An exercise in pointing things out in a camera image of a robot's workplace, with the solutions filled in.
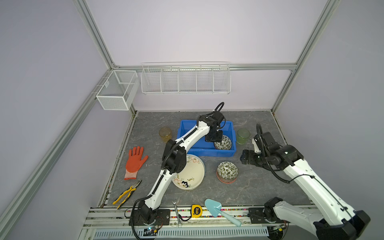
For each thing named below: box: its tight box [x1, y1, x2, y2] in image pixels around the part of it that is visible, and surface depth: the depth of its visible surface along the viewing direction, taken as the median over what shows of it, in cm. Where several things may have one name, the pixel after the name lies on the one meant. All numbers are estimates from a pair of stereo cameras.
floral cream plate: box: [171, 154, 206, 191], surface depth 86 cm
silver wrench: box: [172, 199, 183, 228], surface depth 76 cm
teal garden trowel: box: [204, 198, 242, 227], surface depth 77 cm
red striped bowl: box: [216, 174, 239, 184], surface depth 82 cm
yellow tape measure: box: [191, 204, 203, 218], surface depth 75 cm
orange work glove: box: [124, 146, 149, 180], surface depth 94 cm
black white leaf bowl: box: [213, 135, 232, 151], surface depth 98 cm
